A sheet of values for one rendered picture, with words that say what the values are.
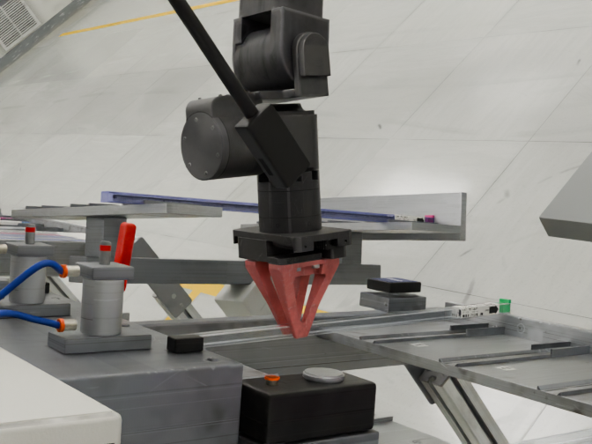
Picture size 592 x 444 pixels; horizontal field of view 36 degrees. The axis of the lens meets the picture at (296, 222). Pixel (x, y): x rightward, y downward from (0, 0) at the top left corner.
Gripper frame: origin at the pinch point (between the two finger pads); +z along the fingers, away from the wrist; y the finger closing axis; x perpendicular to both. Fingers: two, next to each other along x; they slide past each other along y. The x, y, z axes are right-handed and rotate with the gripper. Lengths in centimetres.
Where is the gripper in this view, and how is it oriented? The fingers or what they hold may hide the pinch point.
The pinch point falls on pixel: (294, 327)
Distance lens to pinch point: 85.4
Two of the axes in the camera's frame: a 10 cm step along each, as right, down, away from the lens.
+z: 0.4, 9.9, 1.1
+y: 6.0, 0.6, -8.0
